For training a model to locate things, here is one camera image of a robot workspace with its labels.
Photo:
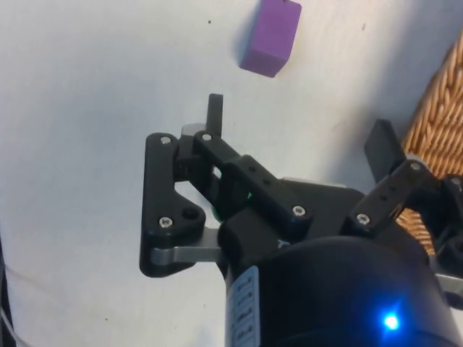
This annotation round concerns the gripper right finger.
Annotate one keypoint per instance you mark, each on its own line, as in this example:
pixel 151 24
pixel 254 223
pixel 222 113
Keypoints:
pixel 383 148

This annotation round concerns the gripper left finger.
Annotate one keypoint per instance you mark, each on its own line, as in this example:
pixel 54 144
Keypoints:
pixel 159 202

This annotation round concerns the wicker basket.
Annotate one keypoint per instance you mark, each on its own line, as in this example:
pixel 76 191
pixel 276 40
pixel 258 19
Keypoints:
pixel 443 119

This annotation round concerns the purple triangular block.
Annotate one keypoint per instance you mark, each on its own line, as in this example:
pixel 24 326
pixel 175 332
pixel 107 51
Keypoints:
pixel 271 36

